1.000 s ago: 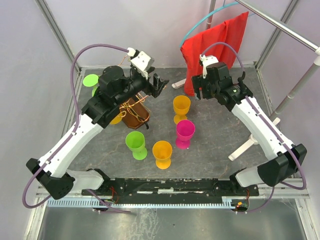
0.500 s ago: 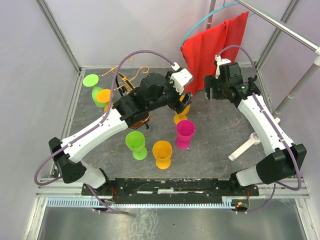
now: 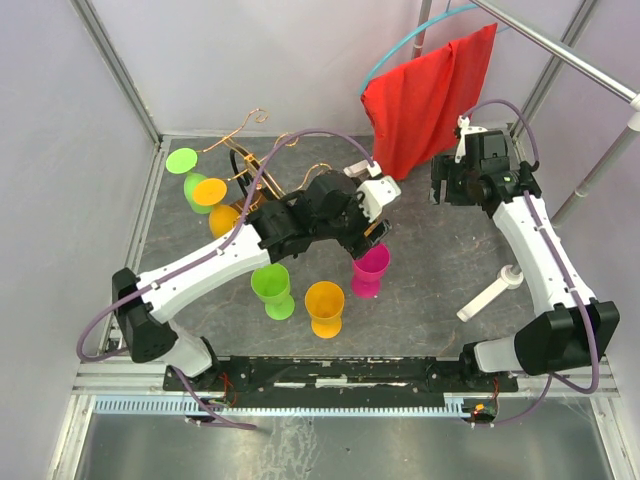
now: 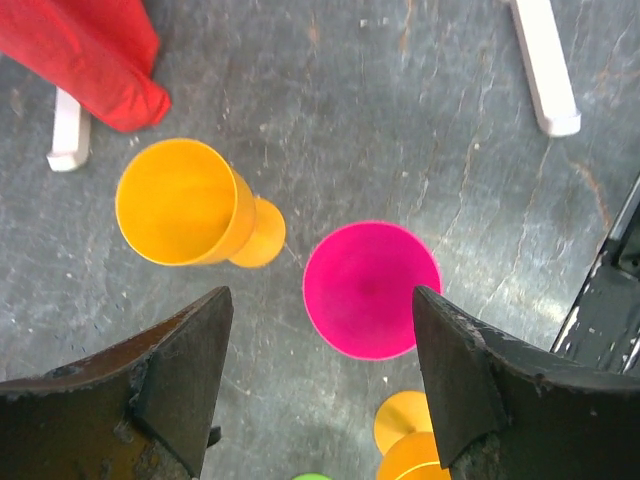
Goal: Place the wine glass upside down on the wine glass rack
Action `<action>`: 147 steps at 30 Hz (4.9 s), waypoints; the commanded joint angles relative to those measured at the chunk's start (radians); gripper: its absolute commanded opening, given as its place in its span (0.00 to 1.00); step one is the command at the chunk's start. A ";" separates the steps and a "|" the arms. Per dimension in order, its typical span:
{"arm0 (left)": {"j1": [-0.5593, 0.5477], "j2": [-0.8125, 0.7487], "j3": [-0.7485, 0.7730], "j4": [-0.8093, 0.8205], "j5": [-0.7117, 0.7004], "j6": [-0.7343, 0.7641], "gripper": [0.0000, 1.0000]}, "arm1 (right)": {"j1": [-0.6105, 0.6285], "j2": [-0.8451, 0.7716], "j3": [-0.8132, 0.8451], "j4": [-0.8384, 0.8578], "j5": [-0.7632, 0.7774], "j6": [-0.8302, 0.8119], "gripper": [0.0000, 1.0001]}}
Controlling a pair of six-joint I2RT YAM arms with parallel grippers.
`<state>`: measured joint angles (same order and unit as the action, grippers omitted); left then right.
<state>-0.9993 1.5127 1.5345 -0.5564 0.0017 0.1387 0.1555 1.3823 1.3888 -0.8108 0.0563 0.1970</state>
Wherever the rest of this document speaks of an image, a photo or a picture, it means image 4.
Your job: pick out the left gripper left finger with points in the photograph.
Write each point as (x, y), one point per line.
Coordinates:
(140, 409)

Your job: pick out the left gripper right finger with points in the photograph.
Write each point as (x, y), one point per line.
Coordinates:
(502, 408)

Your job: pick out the orange plastic goblet front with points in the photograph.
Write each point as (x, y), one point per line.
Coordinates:
(404, 435)

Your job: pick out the orange plastic goblet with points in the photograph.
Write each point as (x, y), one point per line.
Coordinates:
(180, 203)
(404, 435)

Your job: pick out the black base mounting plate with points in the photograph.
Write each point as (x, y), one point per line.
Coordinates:
(601, 329)

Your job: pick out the green plastic goblet front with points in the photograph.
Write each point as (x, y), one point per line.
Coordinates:
(311, 476)

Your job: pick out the pink plastic goblet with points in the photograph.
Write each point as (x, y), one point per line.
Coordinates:
(358, 287)

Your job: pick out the orange plastic goblet middle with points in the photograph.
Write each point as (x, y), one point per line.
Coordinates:
(180, 203)

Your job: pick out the white metal stand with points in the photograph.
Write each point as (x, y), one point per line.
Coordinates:
(555, 108)

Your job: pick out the red cloth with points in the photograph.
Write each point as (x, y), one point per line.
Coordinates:
(100, 52)

